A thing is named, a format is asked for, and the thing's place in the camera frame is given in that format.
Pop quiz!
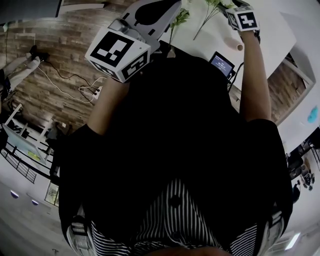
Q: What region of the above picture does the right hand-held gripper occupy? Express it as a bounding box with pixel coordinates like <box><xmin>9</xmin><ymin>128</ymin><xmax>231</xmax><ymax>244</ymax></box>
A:
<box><xmin>226</xmin><ymin>1</ymin><xmax>260</xmax><ymax>32</ymax></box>

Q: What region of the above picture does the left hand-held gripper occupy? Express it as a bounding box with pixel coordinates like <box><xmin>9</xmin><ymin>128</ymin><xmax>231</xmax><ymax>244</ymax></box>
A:
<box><xmin>84</xmin><ymin>0</ymin><xmax>182</xmax><ymax>83</ymax></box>

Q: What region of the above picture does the person's right forearm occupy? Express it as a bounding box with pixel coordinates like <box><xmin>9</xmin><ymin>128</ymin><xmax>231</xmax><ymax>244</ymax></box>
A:
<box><xmin>238</xmin><ymin>29</ymin><xmax>273</xmax><ymax>123</ymax></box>

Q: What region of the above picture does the person's left forearm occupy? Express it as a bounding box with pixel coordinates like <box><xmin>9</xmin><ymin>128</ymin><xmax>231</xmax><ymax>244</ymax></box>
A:
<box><xmin>87</xmin><ymin>77</ymin><xmax>132</xmax><ymax>136</ymax></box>

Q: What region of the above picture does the small black display device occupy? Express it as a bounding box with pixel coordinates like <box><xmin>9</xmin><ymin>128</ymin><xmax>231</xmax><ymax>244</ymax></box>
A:
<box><xmin>208</xmin><ymin>51</ymin><xmax>236</xmax><ymax>79</ymax></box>

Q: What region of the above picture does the white power strip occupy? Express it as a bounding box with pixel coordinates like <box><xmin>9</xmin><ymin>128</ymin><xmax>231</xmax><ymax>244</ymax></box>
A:
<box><xmin>91</xmin><ymin>85</ymin><xmax>104</xmax><ymax>100</ymax></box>

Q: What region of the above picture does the teal object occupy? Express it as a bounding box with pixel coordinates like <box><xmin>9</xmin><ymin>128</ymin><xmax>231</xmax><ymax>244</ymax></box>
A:
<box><xmin>306</xmin><ymin>105</ymin><xmax>320</xmax><ymax>124</ymax></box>

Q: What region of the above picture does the person in dark clothes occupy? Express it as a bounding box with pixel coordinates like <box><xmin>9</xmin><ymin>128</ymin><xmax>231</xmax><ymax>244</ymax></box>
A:
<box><xmin>53</xmin><ymin>39</ymin><xmax>294</xmax><ymax>253</ymax></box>

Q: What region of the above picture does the cluttered desk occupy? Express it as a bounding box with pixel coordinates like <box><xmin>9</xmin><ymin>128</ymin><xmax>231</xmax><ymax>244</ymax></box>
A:
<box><xmin>286</xmin><ymin>139</ymin><xmax>320</xmax><ymax>206</ymax></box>

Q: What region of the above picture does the small white table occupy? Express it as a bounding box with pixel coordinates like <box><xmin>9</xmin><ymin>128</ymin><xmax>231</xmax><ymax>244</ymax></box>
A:
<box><xmin>1</xmin><ymin>102</ymin><xmax>55</xmax><ymax>166</ymax></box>

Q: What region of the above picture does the yellow-green item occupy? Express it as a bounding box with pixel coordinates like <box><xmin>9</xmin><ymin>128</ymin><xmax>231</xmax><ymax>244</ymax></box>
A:
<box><xmin>26</xmin><ymin>149</ymin><xmax>41</xmax><ymax>161</ymax></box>

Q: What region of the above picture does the black railing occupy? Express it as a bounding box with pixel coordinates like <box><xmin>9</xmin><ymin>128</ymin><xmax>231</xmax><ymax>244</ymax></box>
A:
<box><xmin>0</xmin><ymin>139</ymin><xmax>61</xmax><ymax>186</ymax></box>

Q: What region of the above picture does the person's striped shirt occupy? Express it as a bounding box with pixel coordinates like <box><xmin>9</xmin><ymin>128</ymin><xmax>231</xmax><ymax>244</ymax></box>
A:
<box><xmin>90</xmin><ymin>177</ymin><xmax>258</xmax><ymax>256</ymax></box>

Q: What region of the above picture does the white frame table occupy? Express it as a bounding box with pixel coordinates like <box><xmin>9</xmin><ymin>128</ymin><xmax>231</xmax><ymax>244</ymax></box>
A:
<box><xmin>56</xmin><ymin>0</ymin><xmax>106</xmax><ymax>15</ymax></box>

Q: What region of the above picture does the black floor cable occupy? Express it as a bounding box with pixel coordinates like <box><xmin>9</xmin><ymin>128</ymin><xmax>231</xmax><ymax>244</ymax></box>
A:
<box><xmin>37</xmin><ymin>58</ymin><xmax>101</xmax><ymax>96</ymax></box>

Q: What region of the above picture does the white floor cable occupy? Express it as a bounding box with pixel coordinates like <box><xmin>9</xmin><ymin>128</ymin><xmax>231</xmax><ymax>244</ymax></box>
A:
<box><xmin>36</xmin><ymin>65</ymin><xmax>106</xmax><ymax>104</ymax></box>

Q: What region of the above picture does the grey harness strap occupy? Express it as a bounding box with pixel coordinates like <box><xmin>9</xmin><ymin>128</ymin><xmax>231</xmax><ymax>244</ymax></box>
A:
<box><xmin>258</xmin><ymin>207</ymin><xmax>285</xmax><ymax>256</ymax></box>
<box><xmin>66</xmin><ymin>204</ymin><xmax>97</xmax><ymax>256</ymax></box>

